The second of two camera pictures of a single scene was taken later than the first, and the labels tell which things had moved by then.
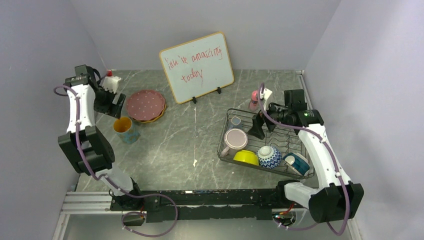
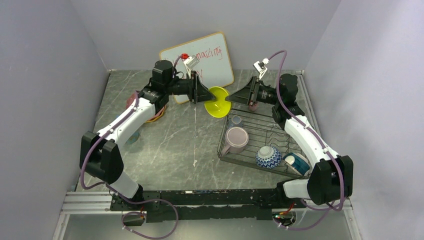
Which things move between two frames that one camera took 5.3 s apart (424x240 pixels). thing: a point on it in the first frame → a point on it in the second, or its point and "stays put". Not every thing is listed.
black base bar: [160, 206] stays put
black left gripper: [111, 108] → [200, 92]
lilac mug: [236, 139] stays put
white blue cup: [298, 163] stays put
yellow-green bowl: [247, 156] → [219, 107]
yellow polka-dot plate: [154, 119] stays put
